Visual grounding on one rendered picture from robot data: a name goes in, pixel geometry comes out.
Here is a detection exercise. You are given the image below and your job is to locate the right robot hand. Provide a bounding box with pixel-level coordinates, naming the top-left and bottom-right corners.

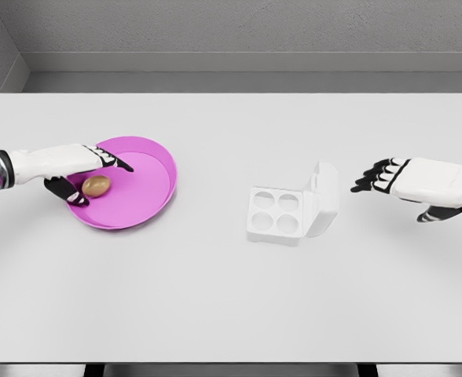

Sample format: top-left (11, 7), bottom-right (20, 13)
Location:
top-left (350, 157), bottom-right (462, 224)

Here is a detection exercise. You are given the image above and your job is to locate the white egg box with lid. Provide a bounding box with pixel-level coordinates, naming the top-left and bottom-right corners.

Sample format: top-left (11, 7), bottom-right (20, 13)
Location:
top-left (246, 159), bottom-right (341, 248)

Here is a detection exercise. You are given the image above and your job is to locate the pink round plate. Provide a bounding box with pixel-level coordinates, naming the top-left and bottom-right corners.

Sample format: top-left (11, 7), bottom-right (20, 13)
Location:
top-left (64, 135), bottom-right (178, 232)

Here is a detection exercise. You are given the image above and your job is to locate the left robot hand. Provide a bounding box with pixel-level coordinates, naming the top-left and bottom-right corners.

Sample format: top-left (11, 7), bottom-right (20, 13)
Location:
top-left (38, 144), bottom-right (135, 207)

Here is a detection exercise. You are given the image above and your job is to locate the brown egg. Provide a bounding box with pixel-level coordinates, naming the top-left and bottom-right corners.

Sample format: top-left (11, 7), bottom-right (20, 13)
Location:
top-left (82, 174), bottom-right (112, 197)

